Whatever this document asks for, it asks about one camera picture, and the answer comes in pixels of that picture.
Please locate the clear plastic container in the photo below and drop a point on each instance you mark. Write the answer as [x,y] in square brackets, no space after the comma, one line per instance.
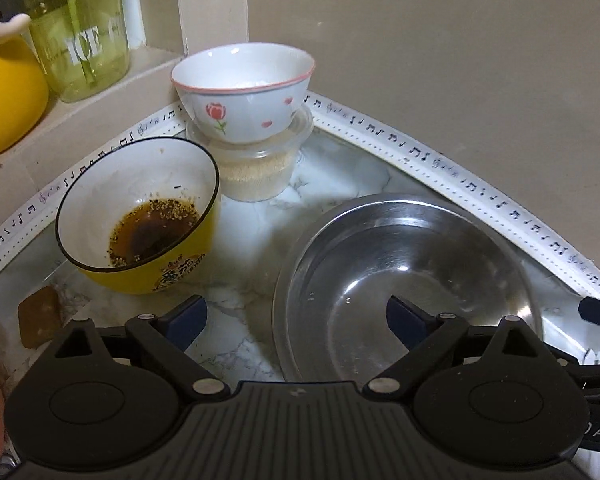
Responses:
[255,175]

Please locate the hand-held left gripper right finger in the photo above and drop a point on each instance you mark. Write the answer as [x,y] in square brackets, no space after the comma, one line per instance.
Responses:
[407,320]

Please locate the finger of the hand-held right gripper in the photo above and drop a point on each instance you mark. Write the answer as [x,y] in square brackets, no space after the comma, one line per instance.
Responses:
[597,312]

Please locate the white music-note edge strip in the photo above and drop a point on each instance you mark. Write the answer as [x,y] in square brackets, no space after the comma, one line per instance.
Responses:
[480,172]

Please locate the white floral bowl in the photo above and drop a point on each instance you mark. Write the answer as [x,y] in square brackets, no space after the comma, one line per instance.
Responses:
[240,110]

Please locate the yellow mug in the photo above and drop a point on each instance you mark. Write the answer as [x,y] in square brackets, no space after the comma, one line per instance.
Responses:
[5,100]

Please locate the green water bottle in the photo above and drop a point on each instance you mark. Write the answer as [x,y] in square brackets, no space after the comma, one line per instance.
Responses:
[80,50]

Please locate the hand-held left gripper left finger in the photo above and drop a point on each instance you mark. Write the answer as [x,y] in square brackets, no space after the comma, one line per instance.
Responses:
[187,322]

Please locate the wide stainless steel bowl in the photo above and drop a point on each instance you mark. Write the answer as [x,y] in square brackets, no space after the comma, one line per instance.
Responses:
[380,245]

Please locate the yellow ceramic bowl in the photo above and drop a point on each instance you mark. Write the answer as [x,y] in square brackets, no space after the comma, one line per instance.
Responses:
[130,195]

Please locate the brown soap bar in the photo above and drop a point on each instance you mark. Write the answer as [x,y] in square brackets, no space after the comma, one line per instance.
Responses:
[40,315]

